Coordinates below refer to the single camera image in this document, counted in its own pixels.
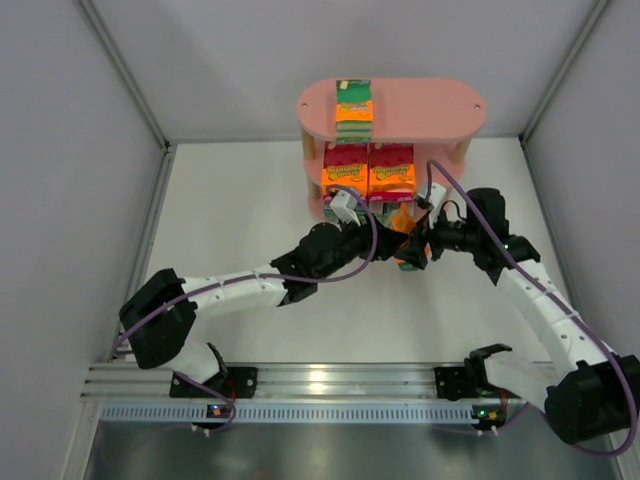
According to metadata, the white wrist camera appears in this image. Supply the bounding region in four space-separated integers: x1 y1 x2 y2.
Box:
414 182 448 227
327 190 363 226

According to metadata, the pink orange sponge pack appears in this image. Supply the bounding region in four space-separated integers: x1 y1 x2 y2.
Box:
367 143 416 203
321 142 369 200

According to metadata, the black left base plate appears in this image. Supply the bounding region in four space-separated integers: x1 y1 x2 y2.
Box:
169 366 258 400

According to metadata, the green orange sponge pack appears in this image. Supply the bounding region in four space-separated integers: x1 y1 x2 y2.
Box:
335 79 374 144

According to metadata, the aluminium mounting rail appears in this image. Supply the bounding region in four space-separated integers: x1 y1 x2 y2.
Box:
80 362 524 430

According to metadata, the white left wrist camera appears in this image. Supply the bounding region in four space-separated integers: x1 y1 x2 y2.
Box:
327 190 363 226

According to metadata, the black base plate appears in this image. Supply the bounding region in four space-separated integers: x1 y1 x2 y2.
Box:
433 366 477 401
169 366 258 400

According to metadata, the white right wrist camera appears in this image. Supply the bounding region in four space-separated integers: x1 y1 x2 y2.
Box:
414 182 448 227

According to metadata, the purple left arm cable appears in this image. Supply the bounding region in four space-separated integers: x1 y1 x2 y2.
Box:
112 183 379 435

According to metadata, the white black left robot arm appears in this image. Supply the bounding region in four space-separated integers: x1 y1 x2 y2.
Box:
119 221 408 390

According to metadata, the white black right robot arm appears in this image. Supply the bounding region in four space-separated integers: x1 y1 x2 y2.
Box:
398 184 639 445

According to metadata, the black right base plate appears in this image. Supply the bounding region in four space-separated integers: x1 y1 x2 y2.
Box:
433 366 477 401

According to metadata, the pink three-tier shelf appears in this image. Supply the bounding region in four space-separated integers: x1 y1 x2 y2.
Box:
297 77 487 221

